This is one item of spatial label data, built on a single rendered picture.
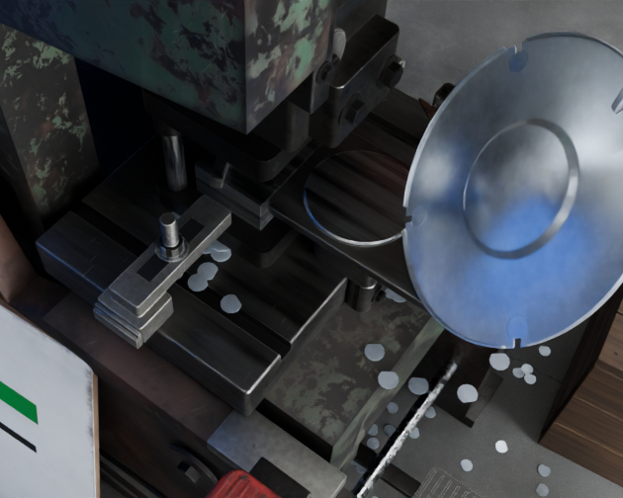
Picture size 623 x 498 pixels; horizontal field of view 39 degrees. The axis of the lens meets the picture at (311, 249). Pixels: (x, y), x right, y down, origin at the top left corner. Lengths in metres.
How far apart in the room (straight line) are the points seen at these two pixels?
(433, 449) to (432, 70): 0.96
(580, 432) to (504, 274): 0.83
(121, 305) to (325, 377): 0.23
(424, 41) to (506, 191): 1.47
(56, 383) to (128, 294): 0.28
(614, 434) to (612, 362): 0.20
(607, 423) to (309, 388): 0.70
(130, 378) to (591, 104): 0.56
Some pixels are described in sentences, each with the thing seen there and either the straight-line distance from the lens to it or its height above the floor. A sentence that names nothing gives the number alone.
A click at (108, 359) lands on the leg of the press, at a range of 1.02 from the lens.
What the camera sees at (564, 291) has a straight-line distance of 0.76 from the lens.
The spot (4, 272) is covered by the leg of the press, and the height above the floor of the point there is 0.63.
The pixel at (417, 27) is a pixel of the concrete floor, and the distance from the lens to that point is 2.30.
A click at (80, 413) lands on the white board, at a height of 0.47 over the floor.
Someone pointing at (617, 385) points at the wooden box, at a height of 0.31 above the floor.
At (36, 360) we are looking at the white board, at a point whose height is 0.52.
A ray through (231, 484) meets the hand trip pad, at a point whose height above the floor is 0.76.
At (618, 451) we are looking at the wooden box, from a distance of 1.61.
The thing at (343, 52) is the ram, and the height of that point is 0.97.
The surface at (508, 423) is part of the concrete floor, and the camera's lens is 1.71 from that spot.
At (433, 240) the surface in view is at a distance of 0.88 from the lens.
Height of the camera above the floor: 1.52
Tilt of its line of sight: 56 degrees down
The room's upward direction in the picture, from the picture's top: 5 degrees clockwise
